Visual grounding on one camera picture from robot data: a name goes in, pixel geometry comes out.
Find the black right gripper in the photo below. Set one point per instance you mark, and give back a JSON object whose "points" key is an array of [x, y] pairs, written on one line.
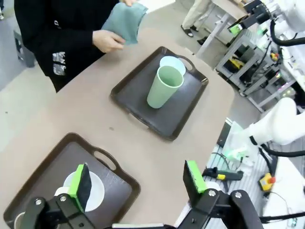
{"points": [[257, 15]]}

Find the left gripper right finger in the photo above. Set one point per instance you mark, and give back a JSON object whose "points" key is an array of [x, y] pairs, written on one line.
{"points": [[194, 186]]}

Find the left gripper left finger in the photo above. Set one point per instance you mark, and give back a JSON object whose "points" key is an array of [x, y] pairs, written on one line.
{"points": [[79, 190]]}

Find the white bowl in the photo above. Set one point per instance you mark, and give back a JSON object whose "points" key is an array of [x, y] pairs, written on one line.
{"points": [[96, 190]]}

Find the light blue bowl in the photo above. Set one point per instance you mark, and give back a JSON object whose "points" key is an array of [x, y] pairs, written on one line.
{"points": [[171, 62]]}

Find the green plastic cup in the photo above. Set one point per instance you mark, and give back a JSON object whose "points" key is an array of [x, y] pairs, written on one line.
{"points": [[158, 95]]}

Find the teal cloth mat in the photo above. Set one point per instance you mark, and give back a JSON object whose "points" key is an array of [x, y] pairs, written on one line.
{"points": [[126, 23]]}

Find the person's right forearm black sleeve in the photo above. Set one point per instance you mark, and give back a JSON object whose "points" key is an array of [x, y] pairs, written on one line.
{"points": [[81, 39]]}

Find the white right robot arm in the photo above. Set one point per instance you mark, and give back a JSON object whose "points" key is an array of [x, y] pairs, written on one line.
{"points": [[281, 124]]}

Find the dark brown serving tray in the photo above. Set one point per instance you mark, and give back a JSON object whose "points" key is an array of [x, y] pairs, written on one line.
{"points": [[133, 105], [47, 162]]}

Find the person's left hand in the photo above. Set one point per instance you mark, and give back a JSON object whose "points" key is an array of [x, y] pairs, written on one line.
{"points": [[130, 2]]}

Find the person's right hand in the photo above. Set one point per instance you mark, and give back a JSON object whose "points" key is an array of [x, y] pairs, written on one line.
{"points": [[107, 41]]}

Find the metal equipment shelf rack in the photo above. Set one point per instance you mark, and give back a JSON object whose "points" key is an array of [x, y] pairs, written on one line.
{"points": [[247, 38]]}

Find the white side table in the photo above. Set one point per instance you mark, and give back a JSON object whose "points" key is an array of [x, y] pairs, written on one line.
{"points": [[224, 14]]}

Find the person in beige trousers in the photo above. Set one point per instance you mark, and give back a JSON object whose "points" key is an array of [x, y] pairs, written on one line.
{"points": [[195, 14]]}

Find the yellow emergency stop box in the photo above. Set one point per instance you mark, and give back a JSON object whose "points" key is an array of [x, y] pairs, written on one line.
{"points": [[274, 56], [265, 182]]}

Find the person in black sweater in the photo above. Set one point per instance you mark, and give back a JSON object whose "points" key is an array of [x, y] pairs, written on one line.
{"points": [[59, 21]]}

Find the black yellow handheld switch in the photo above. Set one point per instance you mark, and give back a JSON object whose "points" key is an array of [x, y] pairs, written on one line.
{"points": [[228, 176]]}

